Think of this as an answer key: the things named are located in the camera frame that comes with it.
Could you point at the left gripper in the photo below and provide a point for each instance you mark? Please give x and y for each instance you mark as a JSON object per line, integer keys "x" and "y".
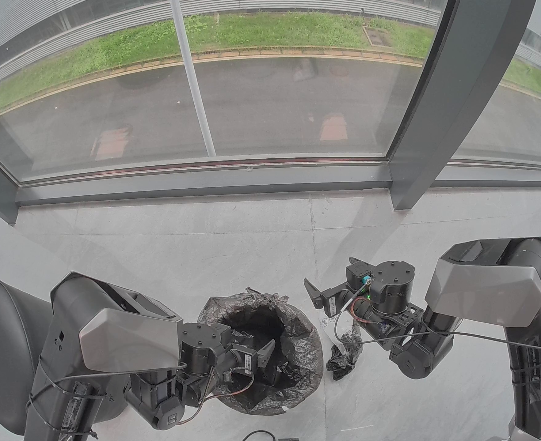
{"x": 240, "y": 361}

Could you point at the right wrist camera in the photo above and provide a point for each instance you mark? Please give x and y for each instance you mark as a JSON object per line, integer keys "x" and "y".
{"x": 357, "y": 276}

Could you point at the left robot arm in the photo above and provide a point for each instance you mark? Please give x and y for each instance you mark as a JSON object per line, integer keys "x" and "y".
{"x": 123, "y": 333}

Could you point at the window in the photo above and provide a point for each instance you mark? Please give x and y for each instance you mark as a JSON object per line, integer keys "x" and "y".
{"x": 459, "y": 62}

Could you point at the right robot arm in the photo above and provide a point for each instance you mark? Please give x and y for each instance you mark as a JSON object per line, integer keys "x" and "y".
{"x": 482, "y": 287}

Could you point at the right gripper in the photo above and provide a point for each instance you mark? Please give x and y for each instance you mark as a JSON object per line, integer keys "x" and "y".
{"x": 351, "y": 308}

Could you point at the crumpled black plastic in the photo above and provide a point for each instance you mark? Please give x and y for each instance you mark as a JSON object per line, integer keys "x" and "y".
{"x": 341, "y": 365}

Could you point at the black plastic bag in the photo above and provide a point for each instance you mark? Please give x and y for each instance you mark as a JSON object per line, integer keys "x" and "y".
{"x": 302, "y": 361}

